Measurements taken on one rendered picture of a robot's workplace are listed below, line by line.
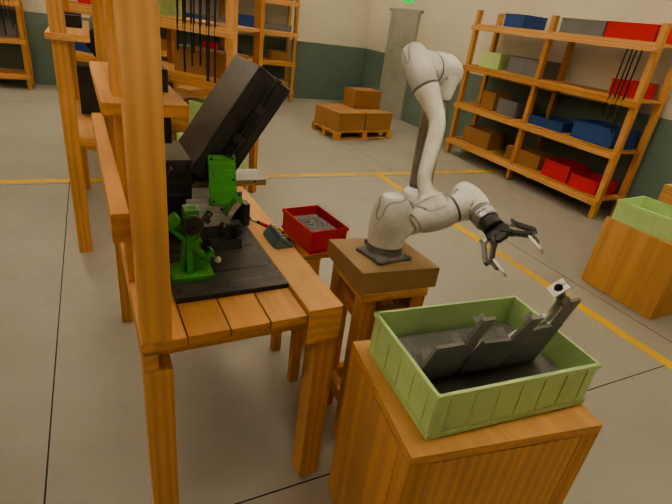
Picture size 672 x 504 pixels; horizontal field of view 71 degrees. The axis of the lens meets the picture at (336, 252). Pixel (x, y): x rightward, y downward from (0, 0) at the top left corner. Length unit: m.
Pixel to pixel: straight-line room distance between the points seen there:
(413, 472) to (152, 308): 0.89
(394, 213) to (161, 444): 1.22
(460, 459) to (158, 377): 0.96
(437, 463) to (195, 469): 1.21
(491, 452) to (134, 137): 1.32
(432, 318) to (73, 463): 1.65
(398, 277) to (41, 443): 1.74
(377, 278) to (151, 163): 1.00
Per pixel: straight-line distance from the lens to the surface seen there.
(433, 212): 1.72
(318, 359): 1.85
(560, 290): 1.65
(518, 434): 1.62
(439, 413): 1.42
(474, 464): 1.58
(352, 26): 12.27
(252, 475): 2.32
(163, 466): 1.97
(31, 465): 2.53
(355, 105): 8.70
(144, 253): 1.41
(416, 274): 2.00
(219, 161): 2.05
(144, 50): 1.26
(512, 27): 7.78
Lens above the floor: 1.84
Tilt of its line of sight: 26 degrees down
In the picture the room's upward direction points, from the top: 8 degrees clockwise
